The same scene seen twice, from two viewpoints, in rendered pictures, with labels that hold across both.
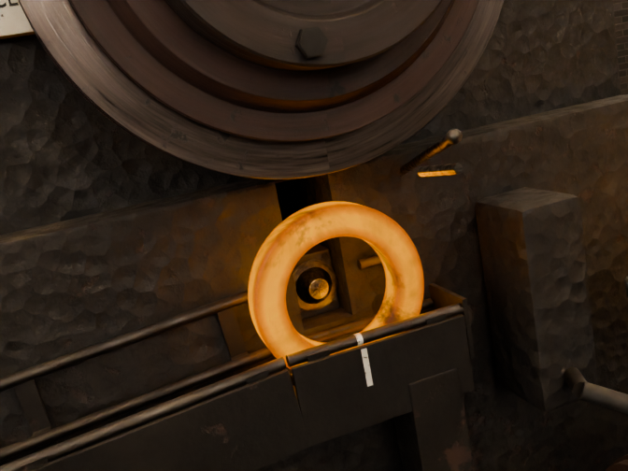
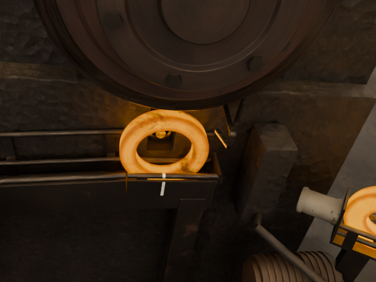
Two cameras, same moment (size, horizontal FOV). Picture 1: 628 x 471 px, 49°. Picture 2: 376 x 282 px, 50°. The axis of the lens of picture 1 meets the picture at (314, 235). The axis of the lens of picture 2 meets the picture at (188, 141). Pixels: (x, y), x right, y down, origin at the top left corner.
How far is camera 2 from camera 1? 0.34 m
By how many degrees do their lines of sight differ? 26
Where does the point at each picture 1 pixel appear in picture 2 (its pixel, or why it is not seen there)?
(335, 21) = (190, 72)
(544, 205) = (278, 150)
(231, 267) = (118, 116)
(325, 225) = (166, 125)
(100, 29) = (70, 24)
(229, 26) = (132, 63)
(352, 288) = (176, 140)
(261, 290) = (125, 142)
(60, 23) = (51, 10)
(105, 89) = (67, 47)
